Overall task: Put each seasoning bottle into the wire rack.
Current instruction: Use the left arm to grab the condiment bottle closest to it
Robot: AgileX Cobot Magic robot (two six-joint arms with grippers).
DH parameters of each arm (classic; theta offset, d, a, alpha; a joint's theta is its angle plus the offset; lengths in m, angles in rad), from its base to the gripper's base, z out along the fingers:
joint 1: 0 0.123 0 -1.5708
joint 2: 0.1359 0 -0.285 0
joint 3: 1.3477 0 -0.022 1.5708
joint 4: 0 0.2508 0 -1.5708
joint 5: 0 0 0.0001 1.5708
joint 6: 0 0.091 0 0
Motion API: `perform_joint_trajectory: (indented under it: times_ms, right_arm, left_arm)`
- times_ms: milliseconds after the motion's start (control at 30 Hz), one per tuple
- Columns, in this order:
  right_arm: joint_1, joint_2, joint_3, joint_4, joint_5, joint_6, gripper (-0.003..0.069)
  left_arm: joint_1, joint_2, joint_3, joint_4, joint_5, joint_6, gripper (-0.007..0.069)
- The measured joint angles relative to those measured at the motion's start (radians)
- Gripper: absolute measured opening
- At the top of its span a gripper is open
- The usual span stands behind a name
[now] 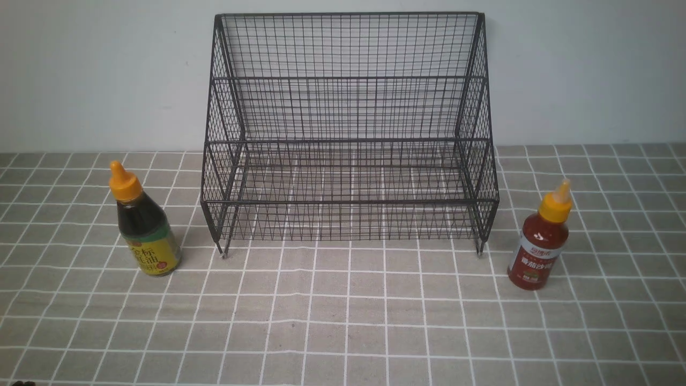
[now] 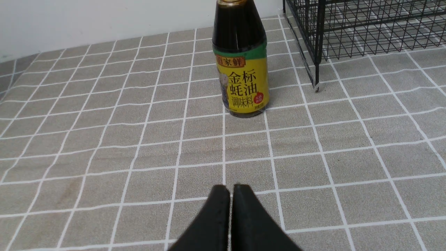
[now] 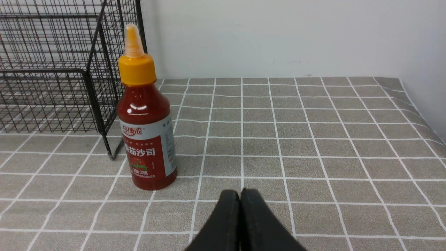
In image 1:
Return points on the dark soy sauce bottle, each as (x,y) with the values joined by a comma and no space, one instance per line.
(143,224)

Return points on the grey checked tablecloth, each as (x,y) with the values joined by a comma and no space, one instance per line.
(77,309)

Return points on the black wire mesh shelf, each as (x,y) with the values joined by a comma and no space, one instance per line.
(349,126)

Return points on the red tomato sauce bottle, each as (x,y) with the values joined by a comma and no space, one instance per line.
(543,237)

